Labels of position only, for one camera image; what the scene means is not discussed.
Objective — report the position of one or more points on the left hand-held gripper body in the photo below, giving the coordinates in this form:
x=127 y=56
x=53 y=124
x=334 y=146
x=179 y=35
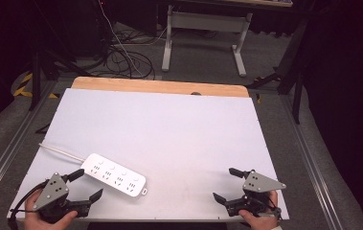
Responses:
x=50 y=193

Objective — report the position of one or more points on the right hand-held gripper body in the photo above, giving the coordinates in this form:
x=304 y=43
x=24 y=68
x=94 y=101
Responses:
x=259 y=184

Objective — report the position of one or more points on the person's left hand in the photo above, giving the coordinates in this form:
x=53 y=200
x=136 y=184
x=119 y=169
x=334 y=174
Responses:
x=33 y=220

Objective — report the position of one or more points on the person's right hand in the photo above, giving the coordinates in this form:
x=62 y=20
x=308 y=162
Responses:
x=259 y=222

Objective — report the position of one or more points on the white power strip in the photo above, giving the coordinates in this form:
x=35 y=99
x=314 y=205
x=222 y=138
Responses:
x=115 y=175

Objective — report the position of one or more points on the white table mat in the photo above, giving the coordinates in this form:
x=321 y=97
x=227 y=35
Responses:
x=169 y=134

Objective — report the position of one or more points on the yellow black floor tape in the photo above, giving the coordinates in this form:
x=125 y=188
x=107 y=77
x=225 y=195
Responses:
x=22 y=91

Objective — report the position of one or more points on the black tripod stand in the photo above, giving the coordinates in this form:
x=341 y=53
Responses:
x=37 y=76

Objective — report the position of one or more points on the black metal stand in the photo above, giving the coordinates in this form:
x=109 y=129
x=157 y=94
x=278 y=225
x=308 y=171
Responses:
x=292 y=76

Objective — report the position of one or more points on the aluminium floor rail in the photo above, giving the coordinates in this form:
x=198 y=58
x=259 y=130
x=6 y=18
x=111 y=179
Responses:
x=313 y=166
x=10 y=147

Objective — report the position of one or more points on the white metal desk frame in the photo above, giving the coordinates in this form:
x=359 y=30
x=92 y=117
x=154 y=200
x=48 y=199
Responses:
x=204 y=19

